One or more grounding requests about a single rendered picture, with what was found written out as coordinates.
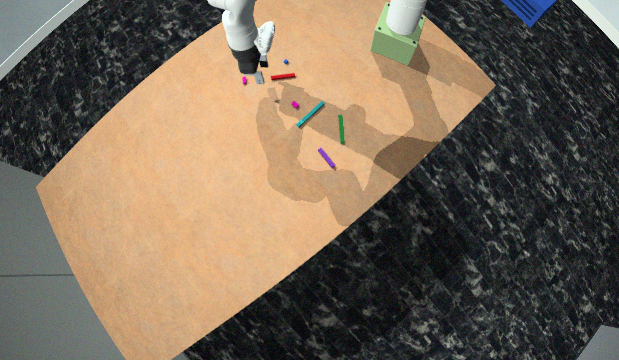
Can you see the red rod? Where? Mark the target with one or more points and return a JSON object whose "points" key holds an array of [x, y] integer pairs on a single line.
{"points": [[283, 76]]}

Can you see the purple rod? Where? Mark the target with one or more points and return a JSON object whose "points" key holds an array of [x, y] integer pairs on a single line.
{"points": [[325, 156]]}

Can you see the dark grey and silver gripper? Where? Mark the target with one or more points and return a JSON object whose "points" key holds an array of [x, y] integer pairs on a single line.
{"points": [[245, 50]]}

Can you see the turquoise rod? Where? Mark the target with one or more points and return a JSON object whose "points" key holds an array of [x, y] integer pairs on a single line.
{"points": [[311, 113]]}

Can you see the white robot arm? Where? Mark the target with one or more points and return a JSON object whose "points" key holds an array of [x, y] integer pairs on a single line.
{"points": [[402, 18]]}

